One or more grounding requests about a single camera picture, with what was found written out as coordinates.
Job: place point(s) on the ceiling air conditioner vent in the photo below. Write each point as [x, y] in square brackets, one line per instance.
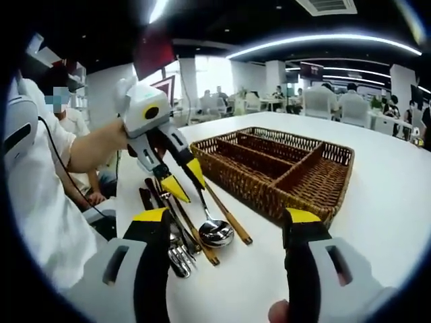
[326, 6]

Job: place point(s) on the computer monitor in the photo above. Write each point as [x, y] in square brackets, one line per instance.
[168, 88]

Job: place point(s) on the brown wicker storage basket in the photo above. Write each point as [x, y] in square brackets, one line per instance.
[235, 188]

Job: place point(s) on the curved ceiling light strip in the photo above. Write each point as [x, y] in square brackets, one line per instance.
[320, 36]

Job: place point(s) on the white mesh office chair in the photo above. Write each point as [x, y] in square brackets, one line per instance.
[316, 106]
[355, 112]

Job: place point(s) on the red hanging banner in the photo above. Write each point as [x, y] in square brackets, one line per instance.
[153, 54]

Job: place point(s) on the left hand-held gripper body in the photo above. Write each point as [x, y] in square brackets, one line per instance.
[138, 101]

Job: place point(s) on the dark hanging screen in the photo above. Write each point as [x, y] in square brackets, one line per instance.
[311, 70]

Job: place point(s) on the white chest-worn device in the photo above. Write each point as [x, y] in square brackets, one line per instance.
[25, 107]

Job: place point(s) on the person's white shirt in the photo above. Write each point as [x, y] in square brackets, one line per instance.
[43, 215]

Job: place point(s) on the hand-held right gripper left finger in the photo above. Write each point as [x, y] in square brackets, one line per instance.
[91, 296]

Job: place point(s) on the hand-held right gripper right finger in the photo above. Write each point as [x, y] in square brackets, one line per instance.
[367, 296]

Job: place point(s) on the person's right hand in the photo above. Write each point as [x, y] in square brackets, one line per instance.
[279, 313]

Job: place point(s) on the green potted plant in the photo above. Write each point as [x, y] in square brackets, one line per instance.
[376, 102]

